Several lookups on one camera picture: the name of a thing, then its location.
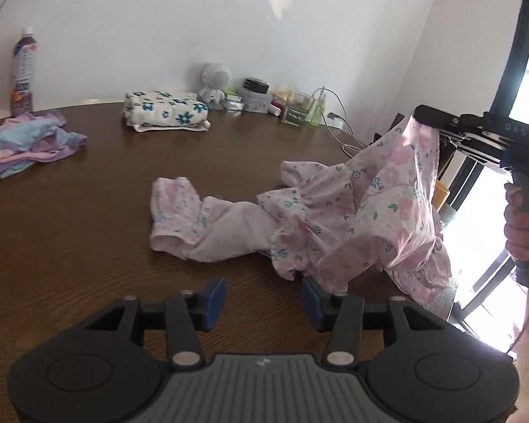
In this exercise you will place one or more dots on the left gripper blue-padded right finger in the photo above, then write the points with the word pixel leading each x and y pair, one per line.
pixel 337 313

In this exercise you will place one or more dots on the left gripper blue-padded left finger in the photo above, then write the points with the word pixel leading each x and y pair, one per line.
pixel 186 314

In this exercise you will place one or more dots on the pink floral child's dress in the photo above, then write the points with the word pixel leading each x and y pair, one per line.
pixel 330 222

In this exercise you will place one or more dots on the person's right hand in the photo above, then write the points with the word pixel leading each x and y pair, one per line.
pixel 516 228

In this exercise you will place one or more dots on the white blue-flowered folded cloth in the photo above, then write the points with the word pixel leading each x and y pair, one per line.
pixel 146 111

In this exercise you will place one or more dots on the clear glass cup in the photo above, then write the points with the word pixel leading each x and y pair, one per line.
pixel 303 108

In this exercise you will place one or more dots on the small green white box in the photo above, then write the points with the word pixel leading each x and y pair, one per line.
pixel 232 102

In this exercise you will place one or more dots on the white jar with black lid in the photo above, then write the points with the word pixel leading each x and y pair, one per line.
pixel 255 96

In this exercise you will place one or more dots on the pastel purple blue garment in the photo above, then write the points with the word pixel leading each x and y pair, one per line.
pixel 28 139

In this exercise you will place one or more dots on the oolong tea plastic bottle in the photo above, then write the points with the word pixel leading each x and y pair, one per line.
pixel 23 67

